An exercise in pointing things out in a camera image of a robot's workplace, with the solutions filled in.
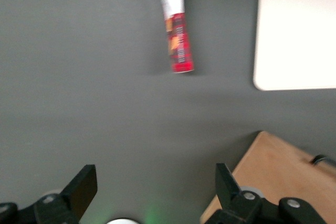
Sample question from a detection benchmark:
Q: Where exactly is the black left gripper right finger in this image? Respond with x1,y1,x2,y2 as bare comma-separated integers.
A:
204,163,264,224

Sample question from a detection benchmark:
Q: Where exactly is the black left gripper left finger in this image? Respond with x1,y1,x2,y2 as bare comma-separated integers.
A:
33,164,98,224

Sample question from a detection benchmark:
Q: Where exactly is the red tartan cookie box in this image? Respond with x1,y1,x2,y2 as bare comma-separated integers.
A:
157,0,196,74

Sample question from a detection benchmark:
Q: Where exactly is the cream plastic tray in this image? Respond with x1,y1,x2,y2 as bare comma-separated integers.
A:
253,0,336,91

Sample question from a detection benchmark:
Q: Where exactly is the wooden drawer cabinet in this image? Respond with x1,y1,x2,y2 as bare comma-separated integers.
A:
199,130,336,224

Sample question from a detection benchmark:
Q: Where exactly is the black metal drawer handle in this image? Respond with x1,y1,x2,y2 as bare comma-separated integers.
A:
309,154,336,168

